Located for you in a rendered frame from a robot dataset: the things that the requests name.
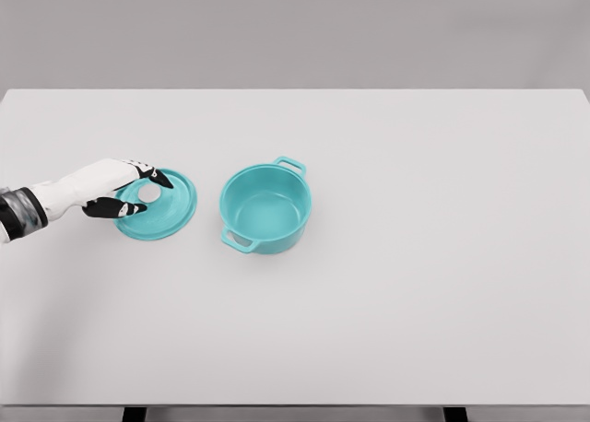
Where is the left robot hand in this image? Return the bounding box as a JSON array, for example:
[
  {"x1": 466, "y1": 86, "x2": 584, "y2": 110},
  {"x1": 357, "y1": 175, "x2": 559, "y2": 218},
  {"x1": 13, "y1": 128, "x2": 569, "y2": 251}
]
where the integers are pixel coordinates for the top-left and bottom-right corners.
[{"x1": 58, "y1": 158, "x2": 175, "y2": 219}]

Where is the teal pot lid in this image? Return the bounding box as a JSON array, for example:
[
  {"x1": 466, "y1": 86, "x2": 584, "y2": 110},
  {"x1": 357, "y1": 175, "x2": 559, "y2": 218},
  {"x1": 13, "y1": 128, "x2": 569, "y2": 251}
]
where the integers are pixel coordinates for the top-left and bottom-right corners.
[{"x1": 112, "y1": 167, "x2": 199, "y2": 241}]

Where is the teal pot with handles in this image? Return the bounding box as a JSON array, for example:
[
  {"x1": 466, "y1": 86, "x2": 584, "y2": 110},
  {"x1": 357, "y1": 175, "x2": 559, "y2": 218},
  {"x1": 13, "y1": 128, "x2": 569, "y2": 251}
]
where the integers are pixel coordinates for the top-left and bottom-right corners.
[{"x1": 218, "y1": 155, "x2": 313, "y2": 256}]

